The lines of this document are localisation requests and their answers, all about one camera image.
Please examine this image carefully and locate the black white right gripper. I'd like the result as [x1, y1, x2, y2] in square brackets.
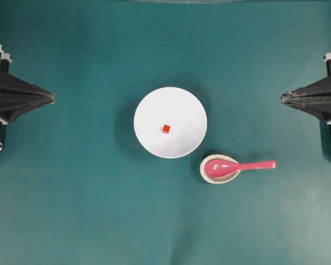
[280, 52, 331, 133]

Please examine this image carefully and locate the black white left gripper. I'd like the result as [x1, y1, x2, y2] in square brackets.
[0, 44, 55, 152]

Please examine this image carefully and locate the pink plastic spoon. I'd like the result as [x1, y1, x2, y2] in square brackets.
[205, 159, 277, 178]

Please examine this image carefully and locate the small red block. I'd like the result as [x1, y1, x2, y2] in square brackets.
[163, 125, 170, 133]

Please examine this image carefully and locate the white round bowl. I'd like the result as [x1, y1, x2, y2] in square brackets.
[134, 87, 207, 159]

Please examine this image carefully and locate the small speckled ceramic dish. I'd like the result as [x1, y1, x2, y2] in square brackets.
[199, 154, 240, 184]

